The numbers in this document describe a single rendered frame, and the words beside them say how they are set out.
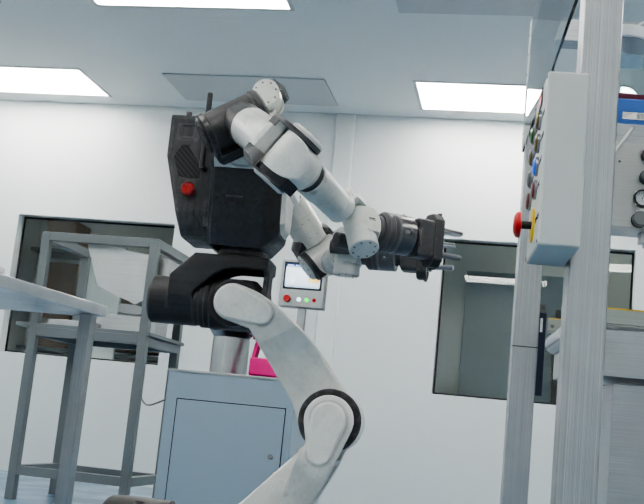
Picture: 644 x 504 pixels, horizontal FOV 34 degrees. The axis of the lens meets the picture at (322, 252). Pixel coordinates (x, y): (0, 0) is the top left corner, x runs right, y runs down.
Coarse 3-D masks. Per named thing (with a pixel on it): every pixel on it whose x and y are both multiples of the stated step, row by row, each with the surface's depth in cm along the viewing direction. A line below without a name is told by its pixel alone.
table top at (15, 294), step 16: (0, 288) 263; (16, 288) 268; (32, 288) 275; (48, 288) 284; (0, 304) 309; (16, 304) 304; (32, 304) 299; (48, 304) 294; (64, 304) 292; (80, 304) 301; (96, 304) 311
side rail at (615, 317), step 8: (608, 312) 223; (616, 312) 223; (624, 312) 223; (632, 312) 223; (640, 312) 223; (608, 320) 223; (616, 320) 223; (624, 320) 223; (632, 320) 223; (640, 320) 222
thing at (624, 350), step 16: (608, 336) 222; (624, 336) 222; (640, 336) 222; (608, 352) 222; (624, 352) 221; (640, 352) 221; (608, 368) 221; (624, 368) 221; (640, 368) 221; (640, 384) 236
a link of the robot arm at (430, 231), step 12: (408, 216) 228; (432, 216) 232; (408, 228) 225; (420, 228) 228; (432, 228) 230; (444, 228) 231; (408, 240) 225; (420, 240) 227; (432, 240) 229; (396, 252) 226; (408, 252) 227; (420, 252) 228; (432, 252) 229; (432, 264) 230
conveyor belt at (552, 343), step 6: (558, 330) 227; (624, 330) 224; (630, 330) 224; (636, 330) 224; (642, 330) 224; (552, 336) 236; (558, 336) 226; (546, 342) 247; (552, 342) 236; (558, 342) 229; (546, 348) 249; (552, 348) 241; (558, 348) 235
